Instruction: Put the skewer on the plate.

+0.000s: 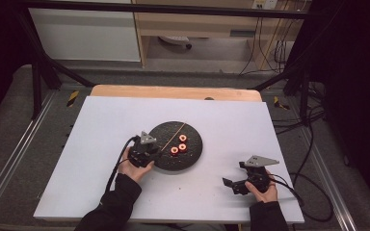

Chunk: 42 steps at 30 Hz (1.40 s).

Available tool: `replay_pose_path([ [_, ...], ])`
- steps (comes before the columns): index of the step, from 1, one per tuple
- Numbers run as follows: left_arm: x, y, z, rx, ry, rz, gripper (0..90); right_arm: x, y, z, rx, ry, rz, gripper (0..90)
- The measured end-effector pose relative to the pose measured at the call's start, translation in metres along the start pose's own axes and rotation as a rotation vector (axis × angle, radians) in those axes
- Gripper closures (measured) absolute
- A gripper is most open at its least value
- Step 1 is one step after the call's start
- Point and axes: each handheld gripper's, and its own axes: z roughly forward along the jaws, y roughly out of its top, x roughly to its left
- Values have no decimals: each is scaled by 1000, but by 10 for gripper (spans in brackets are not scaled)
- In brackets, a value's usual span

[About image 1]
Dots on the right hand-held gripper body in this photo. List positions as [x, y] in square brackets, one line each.
[258, 174]

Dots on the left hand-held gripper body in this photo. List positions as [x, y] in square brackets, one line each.
[144, 152]

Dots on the person's right hand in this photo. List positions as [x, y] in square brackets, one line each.
[263, 194]

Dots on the person's left hand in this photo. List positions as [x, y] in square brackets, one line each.
[135, 171]

